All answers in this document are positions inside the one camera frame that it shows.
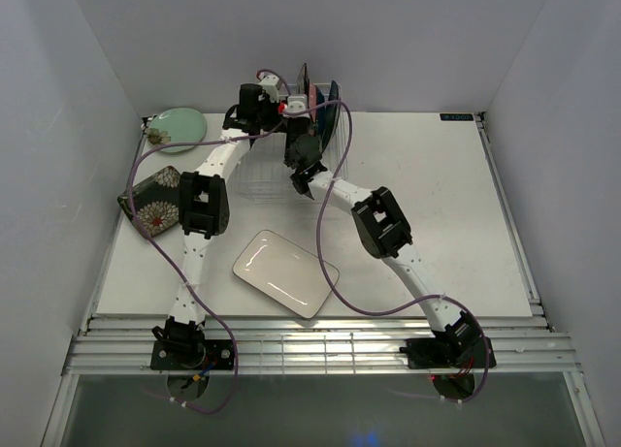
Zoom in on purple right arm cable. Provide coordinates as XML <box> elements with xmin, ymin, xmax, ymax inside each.
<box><xmin>278</xmin><ymin>100</ymin><xmax>491</xmax><ymax>405</ymax></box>

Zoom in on dark blue leaf plate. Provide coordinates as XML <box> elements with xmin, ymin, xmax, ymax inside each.
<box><xmin>315</xmin><ymin>88</ymin><xmax>331</xmax><ymax>137</ymax></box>

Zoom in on mint green round plate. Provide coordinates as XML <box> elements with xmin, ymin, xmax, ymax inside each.
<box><xmin>145</xmin><ymin>108</ymin><xmax>208</xmax><ymax>154</ymax></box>

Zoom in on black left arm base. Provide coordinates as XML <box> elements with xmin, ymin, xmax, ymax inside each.
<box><xmin>149</xmin><ymin>339</ymin><xmax>235</xmax><ymax>371</ymax></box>

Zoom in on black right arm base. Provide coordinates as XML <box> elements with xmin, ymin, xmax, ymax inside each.
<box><xmin>399</xmin><ymin>337</ymin><xmax>497</xmax><ymax>369</ymax></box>

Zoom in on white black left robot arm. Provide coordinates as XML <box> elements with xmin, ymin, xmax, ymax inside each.
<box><xmin>153</xmin><ymin>74</ymin><xmax>282</xmax><ymax>369</ymax></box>

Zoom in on aluminium rail frame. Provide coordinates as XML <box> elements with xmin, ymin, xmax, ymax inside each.
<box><xmin>64</xmin><ymin>313</ymin><xmax>581</xmax><ymax>375</ymax></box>

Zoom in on cream floral square plate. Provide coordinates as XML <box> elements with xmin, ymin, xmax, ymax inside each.
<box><xmin>297</xmin><ymin>62</ymin><xmax>311</xmax><ymax>104</ymax></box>

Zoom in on white rectangular plate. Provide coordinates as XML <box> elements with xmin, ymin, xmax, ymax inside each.
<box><xmin>233</xmin><ymin>230</ymin><xmax>340</xmax><ymax>319</ymax></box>

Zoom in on white wire dish rack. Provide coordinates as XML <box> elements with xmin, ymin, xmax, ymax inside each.
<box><xmin>235</xmin><ymin>107</ymin><xmax>349</xmax><ymax>203</ymax></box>

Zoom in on pink polka dot plate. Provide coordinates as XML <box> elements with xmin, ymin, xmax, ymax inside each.
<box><xmin>309</xmin><ymin>83</ymin><xmax>325</xmax><ymax>125</ymax></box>

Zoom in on black floral square plate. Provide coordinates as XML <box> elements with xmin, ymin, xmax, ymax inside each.
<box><xmin>132</xmin><ymin>166</ymin><xmax>180</xmax><ymax>237</ymax></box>

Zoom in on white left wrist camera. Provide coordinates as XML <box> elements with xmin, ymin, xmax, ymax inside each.
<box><xmin>256</xmin><ymin>69</ymin><xmax>283</xmax><ymax>102</ymax></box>

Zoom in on teal leaf-shaped plate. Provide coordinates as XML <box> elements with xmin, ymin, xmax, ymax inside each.
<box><xmin>321</xmin><ymin>80</ymin><xmax>341</xmax><ymax>152</ymax></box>

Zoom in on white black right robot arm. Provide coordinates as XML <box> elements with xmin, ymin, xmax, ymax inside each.
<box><xmin>282</xmin><ymin>112</ymin><xmax>492</xmax><ymax>370</ymax></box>

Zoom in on black logo label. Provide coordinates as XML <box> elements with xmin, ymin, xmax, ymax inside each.
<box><xmin>440</xmin><ymin>112</ymin><xmax>474</xmax><ymax>122</ymax></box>

